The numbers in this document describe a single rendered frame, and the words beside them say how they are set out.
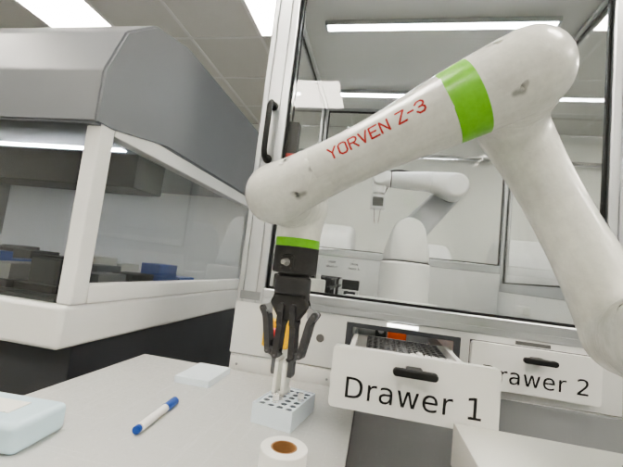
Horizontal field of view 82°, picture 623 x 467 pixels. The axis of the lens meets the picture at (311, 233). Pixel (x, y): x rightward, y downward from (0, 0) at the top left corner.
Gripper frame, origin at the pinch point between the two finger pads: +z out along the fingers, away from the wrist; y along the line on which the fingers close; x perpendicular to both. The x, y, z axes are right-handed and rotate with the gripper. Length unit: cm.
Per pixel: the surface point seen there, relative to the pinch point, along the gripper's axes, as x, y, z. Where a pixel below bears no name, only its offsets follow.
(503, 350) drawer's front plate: 33, 44, -8
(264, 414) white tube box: -5.2, -0.4, 6.0
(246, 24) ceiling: 143, -124, -196
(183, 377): 2.9, -26.2, 6.7
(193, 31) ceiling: 142, -172, -196
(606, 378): 39, 67, -4
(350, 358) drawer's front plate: -2.6, 14.3, -6.8
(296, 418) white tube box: -2.9, 5.2, 6.1
